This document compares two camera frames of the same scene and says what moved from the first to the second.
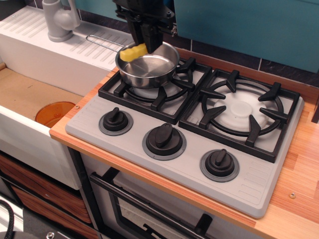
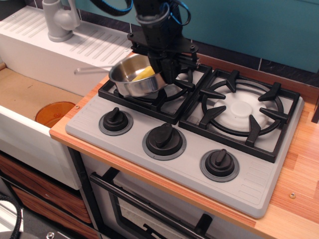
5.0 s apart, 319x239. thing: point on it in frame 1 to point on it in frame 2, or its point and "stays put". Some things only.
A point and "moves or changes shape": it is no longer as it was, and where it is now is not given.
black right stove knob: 220,165 stays put
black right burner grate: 246,115 stays put
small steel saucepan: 152,70 moves or changes shape
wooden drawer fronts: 51,191 stays put
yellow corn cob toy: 133,52 to 146,72
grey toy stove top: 212,134 stays put
